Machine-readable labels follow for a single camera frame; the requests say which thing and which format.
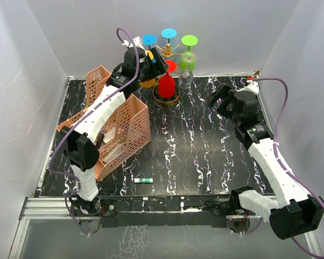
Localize yellow wine glass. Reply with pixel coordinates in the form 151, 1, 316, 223
139, 50, 156, 88

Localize red wine glass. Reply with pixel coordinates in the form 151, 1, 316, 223
157, 60, 177, 98

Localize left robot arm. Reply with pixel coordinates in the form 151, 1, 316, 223
60, 47, 168, 215

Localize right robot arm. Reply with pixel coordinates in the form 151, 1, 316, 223
206, 79, 324, 240

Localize blue wine glass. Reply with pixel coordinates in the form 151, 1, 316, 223
142, 34, 157, 51

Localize cyan wine glass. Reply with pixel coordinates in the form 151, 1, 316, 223
161, 28, 177, 46

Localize clear wine glass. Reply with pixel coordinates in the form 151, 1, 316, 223
179, 52, 197, 90

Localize green wine glass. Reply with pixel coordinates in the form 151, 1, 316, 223
179, 35, 198, 71

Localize black yellow marker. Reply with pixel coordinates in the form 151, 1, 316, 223
96, 133, 104, 149

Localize silver box in organizer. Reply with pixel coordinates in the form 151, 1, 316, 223
103, 144, 125, 163

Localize green white glue stick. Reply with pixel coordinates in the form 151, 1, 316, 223
134, 178, 153, 183

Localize gold wire glass rack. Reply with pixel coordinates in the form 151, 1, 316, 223
152, 41, 182, 105

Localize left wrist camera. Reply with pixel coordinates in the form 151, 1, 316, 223
122, 36, 145, 50

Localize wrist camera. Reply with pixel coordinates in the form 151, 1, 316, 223
242, 77, 259, 96
122, 36, 145, 50

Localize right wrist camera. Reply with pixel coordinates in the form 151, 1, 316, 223
242, 77, 259, 96

